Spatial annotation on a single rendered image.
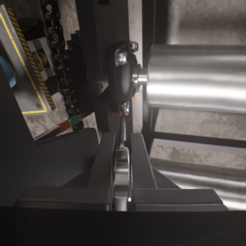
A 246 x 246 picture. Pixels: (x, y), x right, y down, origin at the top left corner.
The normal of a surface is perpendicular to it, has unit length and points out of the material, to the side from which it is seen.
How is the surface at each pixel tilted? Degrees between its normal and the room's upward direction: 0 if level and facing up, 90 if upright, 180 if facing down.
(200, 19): 0
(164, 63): 42
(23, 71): 0
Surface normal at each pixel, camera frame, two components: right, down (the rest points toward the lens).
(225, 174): -0.07, -0.80
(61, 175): 0.96, 0.09
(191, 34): -0.25, 0.55
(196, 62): -0.23, -0.15
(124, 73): -0.12, 0.16
